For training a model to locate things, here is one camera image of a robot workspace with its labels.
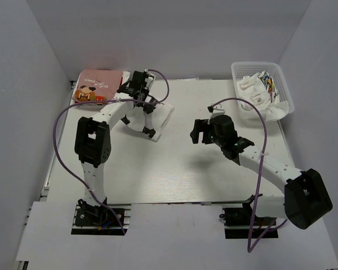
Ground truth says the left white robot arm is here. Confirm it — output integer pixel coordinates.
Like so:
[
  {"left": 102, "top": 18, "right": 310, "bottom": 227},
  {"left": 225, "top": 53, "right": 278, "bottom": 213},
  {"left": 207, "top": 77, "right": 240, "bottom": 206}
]
[{"left": 74, "top": 70, "right": 157, "bottom": 224}]

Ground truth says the pink folded t shirt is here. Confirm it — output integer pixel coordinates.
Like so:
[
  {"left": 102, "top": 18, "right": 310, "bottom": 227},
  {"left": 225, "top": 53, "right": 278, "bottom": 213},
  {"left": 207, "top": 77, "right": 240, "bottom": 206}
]
[{"left": 72, "top": 69, "right": 123, "bottom": 104}]

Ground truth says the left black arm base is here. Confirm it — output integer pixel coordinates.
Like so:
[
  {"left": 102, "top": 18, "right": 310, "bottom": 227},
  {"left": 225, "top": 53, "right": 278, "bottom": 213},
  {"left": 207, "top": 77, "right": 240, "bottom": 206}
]
[{"left": 71, "top": 205, "right": 131, "bottom": 236}]

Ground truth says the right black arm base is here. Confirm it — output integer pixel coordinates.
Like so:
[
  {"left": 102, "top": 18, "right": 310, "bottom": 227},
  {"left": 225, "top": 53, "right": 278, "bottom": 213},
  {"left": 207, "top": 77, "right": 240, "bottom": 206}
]
[{"left": 219, "top": 208, "right": 273, "bottom": 240}]

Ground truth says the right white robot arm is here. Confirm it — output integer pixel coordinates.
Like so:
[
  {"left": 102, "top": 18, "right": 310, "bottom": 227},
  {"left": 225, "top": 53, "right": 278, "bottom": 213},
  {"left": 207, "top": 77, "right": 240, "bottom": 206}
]
[{"left": 190, "top": 115, "right": 333, "bottom": 230}]

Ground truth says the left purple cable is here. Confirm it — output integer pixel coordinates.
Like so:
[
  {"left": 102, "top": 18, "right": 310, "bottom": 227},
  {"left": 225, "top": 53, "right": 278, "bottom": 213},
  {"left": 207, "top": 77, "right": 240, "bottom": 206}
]
[{"left": 54, "top": 69, "right": 170, "bottom": 236}]

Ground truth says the crumpled white shirt in basket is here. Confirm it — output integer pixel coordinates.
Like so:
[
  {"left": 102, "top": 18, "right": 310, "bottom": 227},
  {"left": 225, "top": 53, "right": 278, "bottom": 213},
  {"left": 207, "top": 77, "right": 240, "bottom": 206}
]
[{"left": 237, "top": 70, "right": 290, "bottom": 122}]

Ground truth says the white plastic basket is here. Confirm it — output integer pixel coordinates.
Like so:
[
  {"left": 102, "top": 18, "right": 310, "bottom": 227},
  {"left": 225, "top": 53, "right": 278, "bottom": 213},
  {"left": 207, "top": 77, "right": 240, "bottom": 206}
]
[{"left": 231, "top": 61, "right": 295, "bottom": 124}]

